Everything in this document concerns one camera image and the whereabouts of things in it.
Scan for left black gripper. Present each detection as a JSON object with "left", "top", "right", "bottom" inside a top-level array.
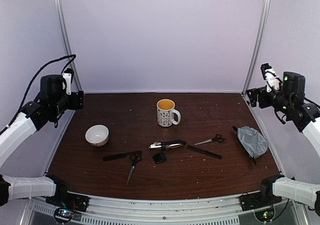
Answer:
[{"left": 52, "top": 90, "right": 84, "bottom": 117}]

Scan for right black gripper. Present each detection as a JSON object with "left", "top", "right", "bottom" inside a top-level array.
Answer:
[{"left": 246, "top": 86, "right": 293, "bottom": 115}]

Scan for grey zipper pouch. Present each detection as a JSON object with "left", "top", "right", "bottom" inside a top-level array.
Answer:
[{"left": 232, "top": 126, "right": 269, "bottom": 165}]

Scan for small black-handled scissors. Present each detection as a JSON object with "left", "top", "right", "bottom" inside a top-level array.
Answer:
[{"left": 194, "top": 133, "right": 226, "bottom": 146}]

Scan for black comb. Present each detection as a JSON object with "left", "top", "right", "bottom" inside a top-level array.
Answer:
[
  {"left": 186, "top": 145, "right": 222, "bottom": 160},
  {"left": 102, "top": 150, "right": 143, "bottom": 162}
]

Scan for black silver hair clipper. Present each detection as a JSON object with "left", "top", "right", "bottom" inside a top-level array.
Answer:
[{"left": 149, "top": 139, "right": 187, "bottom": 151}]

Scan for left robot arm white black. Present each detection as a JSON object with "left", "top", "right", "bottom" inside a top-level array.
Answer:
[{"left": 0, "top": 68, "right": 84, "bottom": 207}]

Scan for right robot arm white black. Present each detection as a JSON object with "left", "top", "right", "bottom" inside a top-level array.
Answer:
[{"left": 246, "top": 64, "right": 320, "bottom": 214}]

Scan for white ceramic bowl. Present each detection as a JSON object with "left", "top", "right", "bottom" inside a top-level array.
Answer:
[{"left": 85, "top": 124, "right": 110, "bottom": 148}]

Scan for floral ceramic mug yellow inside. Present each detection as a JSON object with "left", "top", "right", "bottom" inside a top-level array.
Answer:
[{"left": 156, "top": 98, "right": 181, "bottom": 128}]

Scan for black clipper guard attachment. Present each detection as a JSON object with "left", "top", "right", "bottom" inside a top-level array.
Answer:
[{"left": 152, "top": 152, "right": 167, "bottom": 164}]

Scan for left circuit board with leds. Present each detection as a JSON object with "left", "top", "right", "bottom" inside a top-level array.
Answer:
[{"left": 53, "top": 207, "right": 75, "bottom": 223}]

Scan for circuit board with leds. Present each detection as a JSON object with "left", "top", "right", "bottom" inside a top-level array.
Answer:
[
  {"left": 53, "top": 207, "right": 75, "bottom": 223},
  {"left": 254, "top": 207, "right": 275, "bottom": 223}
]

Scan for right circuit board with leds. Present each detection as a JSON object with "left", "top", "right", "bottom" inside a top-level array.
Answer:
[{"left": 254, "top": 207, "right": 275, "bottom": 223}]

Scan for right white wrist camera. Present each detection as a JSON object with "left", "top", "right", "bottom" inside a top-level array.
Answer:
[{"left": 260, "top": 63, "right": 282, "bottom": 93}]

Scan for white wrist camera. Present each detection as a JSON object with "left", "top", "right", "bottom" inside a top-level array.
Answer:
[
  {"left": 62, "top": 68, "right": 74, "bottom": 96},
  {"left": 260, "top": 63, "right": 282, "bottom": 93}
]

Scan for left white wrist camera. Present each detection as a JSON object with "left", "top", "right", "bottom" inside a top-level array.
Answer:
[{"left": 62, "top": 68, "right": 74, "bottom": 96}]

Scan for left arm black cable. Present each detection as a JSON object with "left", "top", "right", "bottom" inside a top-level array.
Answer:
[{"left": 17, "top": 54, "right": 77, "bottom": 118}]

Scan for large black-handled scissors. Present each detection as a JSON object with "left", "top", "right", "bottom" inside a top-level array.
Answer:
[{"left": 126, "top": 154, "right": 142, "bottom": 185}]

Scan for right aluminium frame post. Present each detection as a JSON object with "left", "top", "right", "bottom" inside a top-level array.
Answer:
[{"left": 241, "top": 0, "right": 272, "bottom": 97}]

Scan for aluminium frame post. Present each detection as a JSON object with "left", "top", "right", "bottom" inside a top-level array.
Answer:
[
  {"left": 241, "top": 0, "right": 272, "bottom": 97},
  {"left": 54, "top": 0, "right": 83, "bottom": 91}
]

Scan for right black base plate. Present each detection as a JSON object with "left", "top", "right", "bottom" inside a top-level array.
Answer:
[{"left": 239, "top": 191, "right": 283, "bottom": 212}]

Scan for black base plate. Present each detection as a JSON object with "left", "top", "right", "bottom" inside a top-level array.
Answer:
[
  {"left": 45, "top": 191, "right": 90, "bottom": 212},
  {"left": 239, "top": 191, "right": 283, "bottom": 212}
]

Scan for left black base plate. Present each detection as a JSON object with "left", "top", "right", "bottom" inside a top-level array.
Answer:
[{"left": 45, "top": 191, "right": 90, "bottom": 212}]

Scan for front aluminium rail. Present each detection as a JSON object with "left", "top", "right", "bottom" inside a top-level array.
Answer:
[{"left": 17, "top": 192, "right": 312, "bottom": 225}]

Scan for left aluminium frame post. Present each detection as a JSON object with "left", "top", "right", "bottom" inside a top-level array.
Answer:
[{"left": 54, "top": 0, "right": 83, "bottom": 91}]

